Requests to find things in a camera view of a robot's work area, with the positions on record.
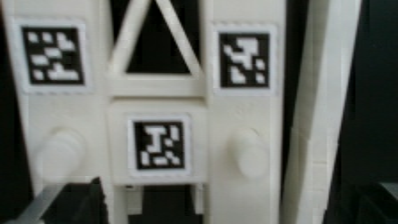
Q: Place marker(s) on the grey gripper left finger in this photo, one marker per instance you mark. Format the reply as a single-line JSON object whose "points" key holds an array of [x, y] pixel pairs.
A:
{"points": [[67, 204]]}

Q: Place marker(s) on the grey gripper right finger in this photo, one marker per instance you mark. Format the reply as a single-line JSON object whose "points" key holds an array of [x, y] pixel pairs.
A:
{"points": [[378, 204]]}

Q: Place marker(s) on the white H-shaped chair back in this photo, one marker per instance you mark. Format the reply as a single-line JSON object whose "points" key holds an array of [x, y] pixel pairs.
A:
{"points": [[147, 81]]}

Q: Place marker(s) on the white U-shaped fence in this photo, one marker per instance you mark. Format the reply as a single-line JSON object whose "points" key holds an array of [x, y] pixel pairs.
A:
{"points": [[327, 55]]}

